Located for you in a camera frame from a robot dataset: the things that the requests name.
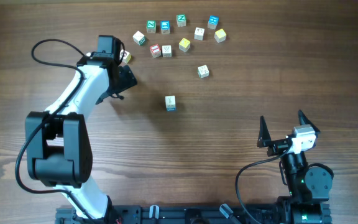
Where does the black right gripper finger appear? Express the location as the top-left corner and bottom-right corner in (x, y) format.
(298, 110), (320, 134)
(257, 116), (272, 147)

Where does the white green edged block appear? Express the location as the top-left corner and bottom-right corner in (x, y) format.
(165, 95), (176, 108)

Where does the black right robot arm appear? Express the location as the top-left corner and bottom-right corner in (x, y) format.
(257, 110), (334, 224)

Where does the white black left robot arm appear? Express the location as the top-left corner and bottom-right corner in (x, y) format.
(21, 52), (137, 223)

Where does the red I top block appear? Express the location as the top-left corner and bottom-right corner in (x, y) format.
(150, 44), (162, 58)

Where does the white green W block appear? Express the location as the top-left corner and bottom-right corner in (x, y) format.
(132, 31), (146, 46)

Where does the plain block yellow side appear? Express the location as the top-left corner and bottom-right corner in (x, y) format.
(162, 45), (172, 57)

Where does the green N block left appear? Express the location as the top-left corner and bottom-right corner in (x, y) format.
(146, 20), (157, 33)

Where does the green n block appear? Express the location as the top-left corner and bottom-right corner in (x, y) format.
(177, 14), (186, 27)
(146, 20), (157, 33)

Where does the yellow top elephant block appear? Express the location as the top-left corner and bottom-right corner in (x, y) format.
(178, 38), (191, 52)

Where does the blue top block left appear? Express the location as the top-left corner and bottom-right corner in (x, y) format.
(160, 21), (170, 34)

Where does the blue block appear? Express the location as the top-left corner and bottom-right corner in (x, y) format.
(208, 15), (219, 30)
(160, 21), (170, 34)

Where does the lone block with zero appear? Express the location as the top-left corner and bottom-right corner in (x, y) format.
(197, 65), (209, 78)

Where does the green N block right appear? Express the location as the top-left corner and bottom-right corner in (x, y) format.
(177, 14), (186, 27)

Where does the plain block number two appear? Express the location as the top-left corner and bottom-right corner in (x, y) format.
(194, 27), (204, 40)

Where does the yellow top block right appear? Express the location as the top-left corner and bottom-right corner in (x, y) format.
(214, 29), (227, 43)

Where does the blue top block right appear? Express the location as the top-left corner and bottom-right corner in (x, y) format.
(208, 15), (219, 30)

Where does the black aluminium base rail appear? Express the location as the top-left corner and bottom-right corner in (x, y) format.
(55, 203), (333, 224)

